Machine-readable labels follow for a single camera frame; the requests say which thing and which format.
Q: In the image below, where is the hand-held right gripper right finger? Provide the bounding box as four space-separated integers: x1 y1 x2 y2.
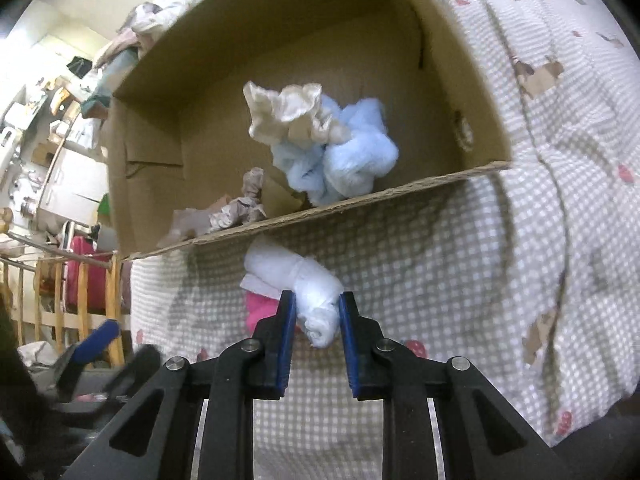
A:
337 290 581 480

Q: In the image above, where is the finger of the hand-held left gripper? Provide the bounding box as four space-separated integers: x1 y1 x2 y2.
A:
92 344 162 411
55 319 122 396

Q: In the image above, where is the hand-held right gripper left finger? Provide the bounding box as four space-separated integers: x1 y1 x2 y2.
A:
60 290 298 480

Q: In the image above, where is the pink knit hat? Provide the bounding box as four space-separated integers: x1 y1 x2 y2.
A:
244 292 301 336

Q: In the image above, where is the white fluffy soft cloth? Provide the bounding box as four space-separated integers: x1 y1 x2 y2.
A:
240 237 345 348

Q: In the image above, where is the beige patterned cloth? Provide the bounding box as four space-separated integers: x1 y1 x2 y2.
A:
170 167 271 241

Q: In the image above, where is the light blue fluffy garment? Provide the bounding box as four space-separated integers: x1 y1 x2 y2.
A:
272 96 400 207

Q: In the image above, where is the cream white cloth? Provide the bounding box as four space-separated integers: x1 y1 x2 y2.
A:
243 81 351 148

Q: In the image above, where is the brown cardboard box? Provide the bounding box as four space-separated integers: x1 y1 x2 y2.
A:
102 0 513 261

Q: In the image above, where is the wooden rack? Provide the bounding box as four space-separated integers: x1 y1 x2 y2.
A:
0 205 126 366

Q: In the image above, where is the pink suitcase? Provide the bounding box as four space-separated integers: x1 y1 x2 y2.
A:
67 235 113 311

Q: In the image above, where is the checkered printed blanket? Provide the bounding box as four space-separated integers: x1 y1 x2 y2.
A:
122 0 640 480

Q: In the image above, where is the white cabinet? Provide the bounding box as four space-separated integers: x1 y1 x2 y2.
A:
40 145 108 221

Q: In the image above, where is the black bag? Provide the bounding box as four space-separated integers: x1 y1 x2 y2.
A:
66 56 94 78

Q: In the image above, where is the pile of pale clothes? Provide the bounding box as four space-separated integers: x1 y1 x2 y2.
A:
95 0 176 68

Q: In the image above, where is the cluttered wall shelf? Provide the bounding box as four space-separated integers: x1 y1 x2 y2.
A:
0 75 101 151

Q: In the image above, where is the teal bed frame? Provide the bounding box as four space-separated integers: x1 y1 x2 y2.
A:
82 55 126 118

